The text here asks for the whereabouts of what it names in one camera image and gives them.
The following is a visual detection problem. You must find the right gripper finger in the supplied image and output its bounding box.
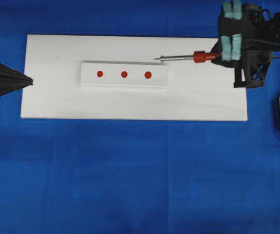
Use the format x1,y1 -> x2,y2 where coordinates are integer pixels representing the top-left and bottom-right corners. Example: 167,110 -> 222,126
211,57 -> 240,68
210,39 -> 223,54

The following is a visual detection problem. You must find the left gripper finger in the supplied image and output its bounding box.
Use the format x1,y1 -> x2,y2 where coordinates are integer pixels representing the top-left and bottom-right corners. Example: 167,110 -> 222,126
0,81 -> 35,102
0,63 -> 33,84

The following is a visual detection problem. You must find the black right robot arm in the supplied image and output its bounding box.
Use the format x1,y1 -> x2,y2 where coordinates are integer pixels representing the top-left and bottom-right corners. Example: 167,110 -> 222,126
211,0 -> 280,88

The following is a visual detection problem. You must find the white strip with marks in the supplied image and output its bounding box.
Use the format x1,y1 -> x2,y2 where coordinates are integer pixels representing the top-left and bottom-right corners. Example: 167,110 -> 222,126
80,60 -> 168,89

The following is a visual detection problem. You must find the white foam board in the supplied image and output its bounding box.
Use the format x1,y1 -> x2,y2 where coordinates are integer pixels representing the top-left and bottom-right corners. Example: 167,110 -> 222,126
20,35 -> 248,121

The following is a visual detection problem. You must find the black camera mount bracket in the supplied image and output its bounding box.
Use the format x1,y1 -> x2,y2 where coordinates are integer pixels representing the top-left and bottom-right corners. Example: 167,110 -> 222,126
234,50 -> 273,88

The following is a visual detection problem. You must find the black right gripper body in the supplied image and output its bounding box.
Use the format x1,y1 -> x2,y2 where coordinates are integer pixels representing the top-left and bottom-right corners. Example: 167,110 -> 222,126
218,1 -> 270,61

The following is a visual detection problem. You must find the red-handled soldering iron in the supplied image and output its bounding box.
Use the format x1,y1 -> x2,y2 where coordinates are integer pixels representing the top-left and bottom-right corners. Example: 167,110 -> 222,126
153,51 -> 221,63

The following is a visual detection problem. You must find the black soldering iron cable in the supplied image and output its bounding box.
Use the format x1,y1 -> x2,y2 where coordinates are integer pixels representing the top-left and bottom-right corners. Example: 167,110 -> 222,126
242,39 -> 280,60

